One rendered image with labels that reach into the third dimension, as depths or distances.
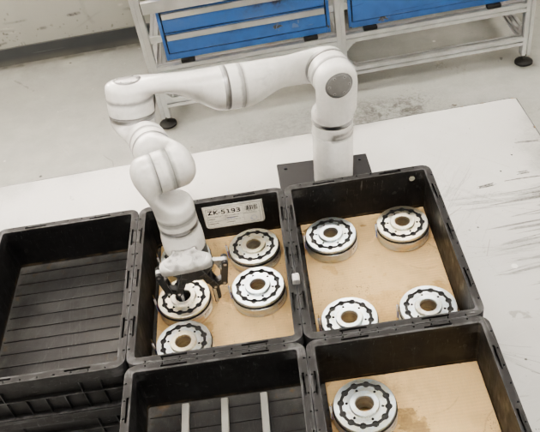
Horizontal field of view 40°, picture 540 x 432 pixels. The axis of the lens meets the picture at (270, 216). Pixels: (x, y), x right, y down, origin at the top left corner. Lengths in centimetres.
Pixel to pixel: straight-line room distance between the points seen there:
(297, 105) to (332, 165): 176
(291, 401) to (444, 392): 25
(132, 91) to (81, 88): 248
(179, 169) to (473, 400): 60
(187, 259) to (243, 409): 27
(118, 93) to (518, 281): 90
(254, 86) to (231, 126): 186
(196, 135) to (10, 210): 145
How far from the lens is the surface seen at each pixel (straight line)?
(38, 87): 405
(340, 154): 165
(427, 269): 145
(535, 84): 348
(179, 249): 128
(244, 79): 149
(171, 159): 118
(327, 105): 156
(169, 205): 123
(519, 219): 175
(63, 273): 161
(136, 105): 145
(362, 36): 330
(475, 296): 127
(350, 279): 143
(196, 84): 147
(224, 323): 140
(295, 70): 157
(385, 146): 195
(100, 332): 146
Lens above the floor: 189
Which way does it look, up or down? 42 degrees down
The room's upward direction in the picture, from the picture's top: 11 degrees counter-clockwise
